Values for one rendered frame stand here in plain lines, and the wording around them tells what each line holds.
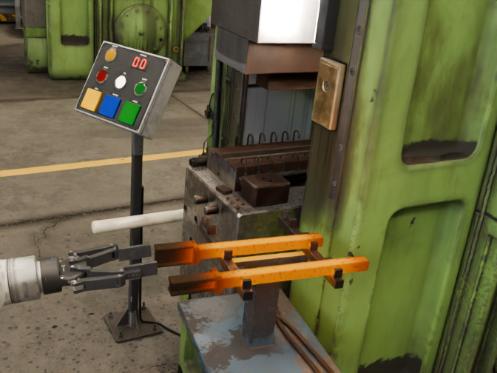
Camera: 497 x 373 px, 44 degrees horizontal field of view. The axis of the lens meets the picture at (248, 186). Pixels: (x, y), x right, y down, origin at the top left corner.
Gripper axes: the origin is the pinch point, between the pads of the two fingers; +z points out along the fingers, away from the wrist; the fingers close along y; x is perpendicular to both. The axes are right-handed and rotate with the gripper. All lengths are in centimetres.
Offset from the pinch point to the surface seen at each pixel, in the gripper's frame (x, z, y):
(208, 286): -1.1, 11.7, 12.4
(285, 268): -0.7, 28.8, 11.2
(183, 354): -80, 20, -63
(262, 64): 29, 43, -46
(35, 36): -55, -20, -553
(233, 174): -4, 35, -47
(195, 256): 0.1, 11.6, 2.1
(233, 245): 0.1, 20.7, 0.0
